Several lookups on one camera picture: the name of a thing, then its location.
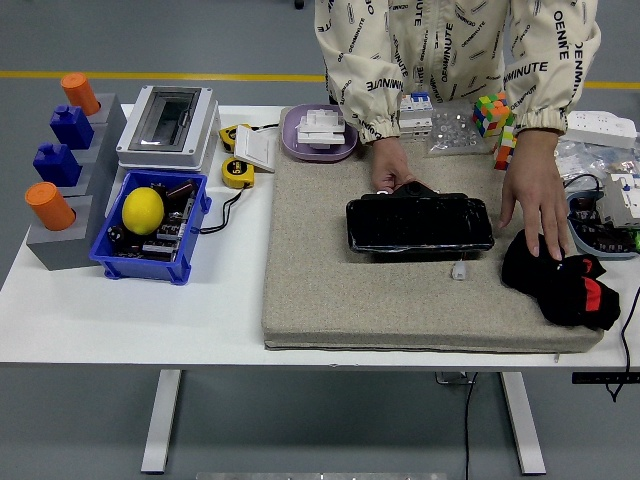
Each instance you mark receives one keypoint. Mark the person's left hand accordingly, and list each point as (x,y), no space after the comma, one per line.
(535,190)

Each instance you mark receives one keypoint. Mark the person's right hand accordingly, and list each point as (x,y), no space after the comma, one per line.
(392,162)

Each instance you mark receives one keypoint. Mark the black glossy panel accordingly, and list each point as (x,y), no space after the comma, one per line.
(420,225)

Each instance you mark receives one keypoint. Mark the black rag with red patch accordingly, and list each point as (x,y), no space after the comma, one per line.
(560,290)

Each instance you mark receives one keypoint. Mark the person's left forearm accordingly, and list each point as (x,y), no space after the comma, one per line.
(545,100)

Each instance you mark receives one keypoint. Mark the person's right forearm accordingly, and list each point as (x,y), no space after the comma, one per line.
(367,100)

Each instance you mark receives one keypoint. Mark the multicolour puzzle cube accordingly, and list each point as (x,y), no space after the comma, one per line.
(504,150)
(490,117)

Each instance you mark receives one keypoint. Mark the white and blue circuit breaker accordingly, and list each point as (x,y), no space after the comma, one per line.
(417,117)

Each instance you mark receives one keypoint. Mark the light blue tray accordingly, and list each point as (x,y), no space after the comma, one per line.
(577,230)

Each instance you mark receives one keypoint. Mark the clear bags of small parts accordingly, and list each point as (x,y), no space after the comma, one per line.
(590,160)

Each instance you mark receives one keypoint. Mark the clear bag of metal nuts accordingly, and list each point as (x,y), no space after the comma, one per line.
(452,132)

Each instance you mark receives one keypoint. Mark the stack of white plastic parts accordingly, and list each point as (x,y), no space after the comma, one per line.
(320,127)

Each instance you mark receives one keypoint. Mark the white power strip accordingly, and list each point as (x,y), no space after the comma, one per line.
(600,127)

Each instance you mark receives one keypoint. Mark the purple oval dish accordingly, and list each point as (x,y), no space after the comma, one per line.
(292,145)

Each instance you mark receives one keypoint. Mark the small white connector plug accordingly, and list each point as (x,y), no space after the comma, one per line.
(459,270)

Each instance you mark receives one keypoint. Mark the small green part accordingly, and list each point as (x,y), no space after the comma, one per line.
(636,240)

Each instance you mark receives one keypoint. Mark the person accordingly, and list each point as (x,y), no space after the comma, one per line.
(440,40)

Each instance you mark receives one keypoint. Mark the grey-brown mat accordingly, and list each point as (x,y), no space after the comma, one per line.
(350,300)

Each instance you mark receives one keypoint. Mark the yellow tape measure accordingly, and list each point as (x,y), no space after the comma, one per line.
(237,172)
(227,137)

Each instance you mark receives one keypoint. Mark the black table control box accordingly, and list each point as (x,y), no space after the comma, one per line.
(595,378)

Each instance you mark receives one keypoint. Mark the white table leg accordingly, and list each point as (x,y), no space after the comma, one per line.
(525,425)
(160,425)

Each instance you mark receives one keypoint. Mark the yellow lemon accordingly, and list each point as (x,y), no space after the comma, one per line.
(143,211)

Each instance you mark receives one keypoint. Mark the blue plastic bin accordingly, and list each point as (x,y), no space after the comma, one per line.
(145,272)

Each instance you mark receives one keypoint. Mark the orange cylinder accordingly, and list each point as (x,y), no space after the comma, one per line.
(80,92)
(50,206)

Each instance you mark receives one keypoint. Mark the blue plastic block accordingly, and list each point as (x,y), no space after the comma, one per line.
(56,165)
(71,127)

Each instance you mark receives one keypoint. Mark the grey stepped block holder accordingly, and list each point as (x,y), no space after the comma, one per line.
(65,250)

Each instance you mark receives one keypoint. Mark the white wall switch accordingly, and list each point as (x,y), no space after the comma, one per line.
(255,150)

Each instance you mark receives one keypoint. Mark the metal bracket under table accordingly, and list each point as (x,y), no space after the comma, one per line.
(452,378)

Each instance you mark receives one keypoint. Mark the grey electrical enclosure box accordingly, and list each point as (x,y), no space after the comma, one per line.
(165,120)

